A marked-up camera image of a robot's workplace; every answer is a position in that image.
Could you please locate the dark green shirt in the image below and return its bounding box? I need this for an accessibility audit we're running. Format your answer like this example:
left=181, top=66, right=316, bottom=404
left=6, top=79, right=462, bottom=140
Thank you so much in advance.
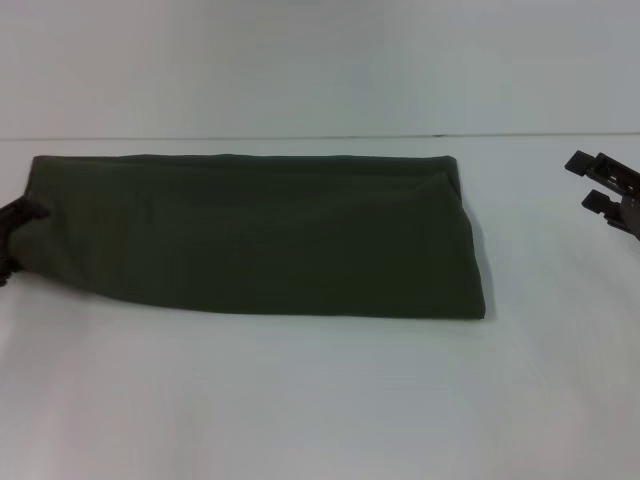
left=8, top=153, right=489, bottom=321

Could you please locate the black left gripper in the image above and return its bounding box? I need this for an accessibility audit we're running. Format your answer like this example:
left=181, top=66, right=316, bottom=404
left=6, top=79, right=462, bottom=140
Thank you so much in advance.
left=0, top=194, right=50, bottom=289

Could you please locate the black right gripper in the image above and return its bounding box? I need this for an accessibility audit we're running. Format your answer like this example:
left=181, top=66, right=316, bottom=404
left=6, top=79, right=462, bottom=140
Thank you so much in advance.
left=564, top=149, right=640, bottom=239

